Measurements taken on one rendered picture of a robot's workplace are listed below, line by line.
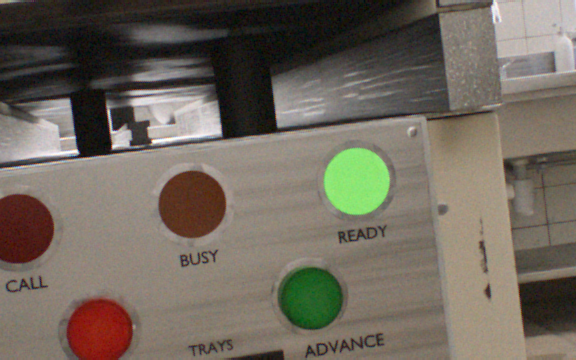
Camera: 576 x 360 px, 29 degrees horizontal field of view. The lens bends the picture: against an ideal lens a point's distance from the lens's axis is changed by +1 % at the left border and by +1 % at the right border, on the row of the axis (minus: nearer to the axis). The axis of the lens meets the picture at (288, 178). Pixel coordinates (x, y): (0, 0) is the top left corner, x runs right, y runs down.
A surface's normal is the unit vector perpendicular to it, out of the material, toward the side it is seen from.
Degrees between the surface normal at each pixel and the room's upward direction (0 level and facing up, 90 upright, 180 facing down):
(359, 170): 90
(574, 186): 90
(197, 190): 90
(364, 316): 90
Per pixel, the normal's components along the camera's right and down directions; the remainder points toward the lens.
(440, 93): -0.98, 0.14
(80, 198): 0.17, 0.03
